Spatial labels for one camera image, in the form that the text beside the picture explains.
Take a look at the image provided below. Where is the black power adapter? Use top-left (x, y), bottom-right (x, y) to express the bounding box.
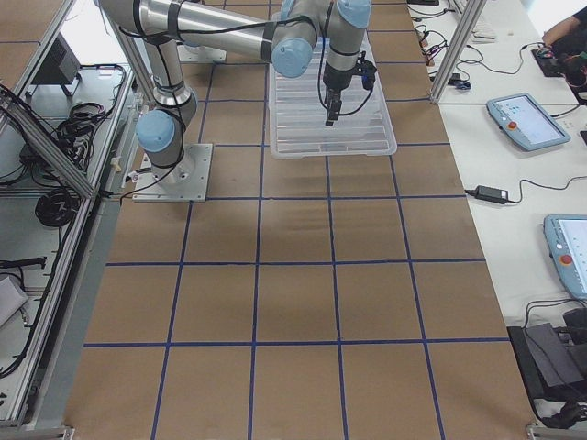
top-left (473, 185), bottom-right (509, 204)

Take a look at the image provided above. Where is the blue teach pendant lower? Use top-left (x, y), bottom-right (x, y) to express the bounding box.
top-left (543, 214), bottom-right (586, 300)

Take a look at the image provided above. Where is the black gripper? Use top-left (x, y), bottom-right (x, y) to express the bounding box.
top-left (323, 63), bottom-right (358, 127)

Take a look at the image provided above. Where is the clear plastic box lid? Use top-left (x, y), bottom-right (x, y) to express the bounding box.
top-left (269, 5), bottom-right (397, 159)

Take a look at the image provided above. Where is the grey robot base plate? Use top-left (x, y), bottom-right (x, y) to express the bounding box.
top-left (132, 144), bottom-right (213, 203)

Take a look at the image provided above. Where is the blue teach pendant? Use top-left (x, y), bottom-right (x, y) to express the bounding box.
top-left (486, 93), bottom-right (570, 151)
top-left (543, 214), bottom-right (586, 300)

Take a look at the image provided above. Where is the blue teach pendant upper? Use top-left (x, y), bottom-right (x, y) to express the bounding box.
top-left (486, 93), bottom-right (570, 151)

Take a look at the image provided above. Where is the aluminium frame post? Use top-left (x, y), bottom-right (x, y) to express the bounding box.
top-left (429, 0), bottom-right (486, 105)

